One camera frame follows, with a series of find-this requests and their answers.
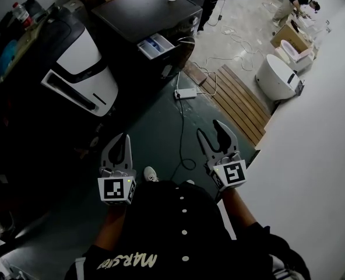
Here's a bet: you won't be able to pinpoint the white power strip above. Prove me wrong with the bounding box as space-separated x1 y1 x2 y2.
174 88 198 100

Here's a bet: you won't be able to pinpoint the black cable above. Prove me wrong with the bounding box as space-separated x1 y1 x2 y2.
157 97 197 182

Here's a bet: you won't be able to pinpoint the person's right forearm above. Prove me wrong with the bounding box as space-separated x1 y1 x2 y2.
218 188 259 232

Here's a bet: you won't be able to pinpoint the wooden slat panel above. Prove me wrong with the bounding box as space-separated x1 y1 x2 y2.
200 64 272 147

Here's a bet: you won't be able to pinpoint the person's white shoe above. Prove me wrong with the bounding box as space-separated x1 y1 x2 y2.
143 166 160 183

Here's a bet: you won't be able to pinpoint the person's black buttoned shirt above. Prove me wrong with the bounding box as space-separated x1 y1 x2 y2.
64 179 311 280

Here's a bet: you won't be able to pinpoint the person's left forearm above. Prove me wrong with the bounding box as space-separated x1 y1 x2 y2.
94 202 127 252

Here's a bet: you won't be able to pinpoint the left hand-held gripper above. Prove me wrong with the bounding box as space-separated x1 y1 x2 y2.
97 132 138 206

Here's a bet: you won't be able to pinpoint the black washing machine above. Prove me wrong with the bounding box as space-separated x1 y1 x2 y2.
91 0 204 80

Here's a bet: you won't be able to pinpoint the white toilet with open lid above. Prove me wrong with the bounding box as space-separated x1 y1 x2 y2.
274 38 316 73

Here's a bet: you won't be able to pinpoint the round white toilet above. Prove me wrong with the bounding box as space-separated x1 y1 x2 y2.
255 54 305 102

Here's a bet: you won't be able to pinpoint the white and black appliance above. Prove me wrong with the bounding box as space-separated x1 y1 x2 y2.
40 26 119 118

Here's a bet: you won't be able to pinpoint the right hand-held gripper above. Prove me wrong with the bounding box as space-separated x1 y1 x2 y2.
196 119 248 193

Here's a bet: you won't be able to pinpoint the white blue detergent drawer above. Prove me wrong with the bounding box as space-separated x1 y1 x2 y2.
136 33 176 61

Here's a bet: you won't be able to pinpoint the brown wooden board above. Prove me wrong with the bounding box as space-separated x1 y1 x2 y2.
184 60 209 87

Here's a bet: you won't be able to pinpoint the white cable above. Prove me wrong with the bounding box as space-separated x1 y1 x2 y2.
193 0 267 73

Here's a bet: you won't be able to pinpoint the plastic bottle with red label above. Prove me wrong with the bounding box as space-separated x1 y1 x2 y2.
12 2 33 29

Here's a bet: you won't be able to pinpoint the blue round object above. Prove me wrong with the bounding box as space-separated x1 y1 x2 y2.
0 38 19 73

